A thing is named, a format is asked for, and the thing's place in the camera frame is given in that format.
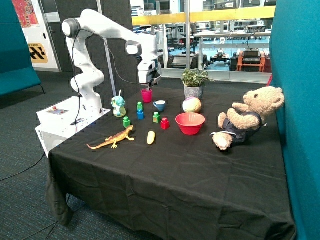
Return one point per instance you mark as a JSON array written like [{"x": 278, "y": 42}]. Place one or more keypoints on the brown teddy bear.
[{"x": 243, "y": 120}]

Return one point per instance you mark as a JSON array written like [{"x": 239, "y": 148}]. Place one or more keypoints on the pastel soft ball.
[{"x": 192, "y": 105}]

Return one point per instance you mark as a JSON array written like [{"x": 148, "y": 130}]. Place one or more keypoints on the blue green sippy cup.
[{"x": 118, "y": 104}]

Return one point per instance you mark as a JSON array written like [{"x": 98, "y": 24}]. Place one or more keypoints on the red plastic bowl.
[{"x": 190, "y": 123}]

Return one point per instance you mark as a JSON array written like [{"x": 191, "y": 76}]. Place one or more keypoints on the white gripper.
[{"x": 149, "y": 73}]

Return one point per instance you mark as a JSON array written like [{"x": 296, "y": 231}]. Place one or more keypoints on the red wall poster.
[{"x": 26, "y": 13}]

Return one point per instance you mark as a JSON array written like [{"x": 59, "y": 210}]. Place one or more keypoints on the teal partition right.
[{"x": 295, "y": 62}]

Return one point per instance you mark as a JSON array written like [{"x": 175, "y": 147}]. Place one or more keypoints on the orange equipment rack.
[{"x": 251, "y": 60}]

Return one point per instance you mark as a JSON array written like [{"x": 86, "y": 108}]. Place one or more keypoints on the pink plastic cup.
[{"x": 147, "y": 95}]

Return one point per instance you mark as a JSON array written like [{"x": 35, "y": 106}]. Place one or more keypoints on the black tablecloth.
[{"x": 181, "y": 187}]

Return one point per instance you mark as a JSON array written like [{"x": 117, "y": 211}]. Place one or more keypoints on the potted green plant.
[{"x": 194, "y": 82}]

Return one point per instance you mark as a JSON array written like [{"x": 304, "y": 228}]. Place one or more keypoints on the red toy block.
[{"x": 164, "y": 124}]

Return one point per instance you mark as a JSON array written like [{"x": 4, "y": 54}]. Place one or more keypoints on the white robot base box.
[{"x": 64, "y": 119}]

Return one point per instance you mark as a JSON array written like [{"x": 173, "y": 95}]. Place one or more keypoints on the teal sofa left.
[{"x": 16, "y": 69}]

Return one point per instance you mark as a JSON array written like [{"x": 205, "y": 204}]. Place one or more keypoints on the yellow toy corn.
[{"x": 151, "y": 137}]

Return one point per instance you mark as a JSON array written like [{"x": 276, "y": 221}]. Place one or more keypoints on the white lab table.
[{"x": 231, "y": 42}]

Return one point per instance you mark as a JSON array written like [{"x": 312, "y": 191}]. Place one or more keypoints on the blue toy block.
[{"x": 140, "y": 114}]

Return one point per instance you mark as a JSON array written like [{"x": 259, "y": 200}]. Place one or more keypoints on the blue white teacup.
[{"x": 160, "y": 105}]

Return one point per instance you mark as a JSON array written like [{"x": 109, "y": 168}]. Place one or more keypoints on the yellow black sign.
[{"x": 37, "y": 53}]

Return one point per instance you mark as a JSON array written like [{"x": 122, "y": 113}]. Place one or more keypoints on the green block with yellow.
[{"x": 156, "y": 117}]

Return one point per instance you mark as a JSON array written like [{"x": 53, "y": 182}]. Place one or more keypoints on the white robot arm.
[{"x": 90, "y": 22}]

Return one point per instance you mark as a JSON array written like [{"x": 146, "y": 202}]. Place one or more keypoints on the orange toy lizard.
[{"x": 113, "y": 140}]

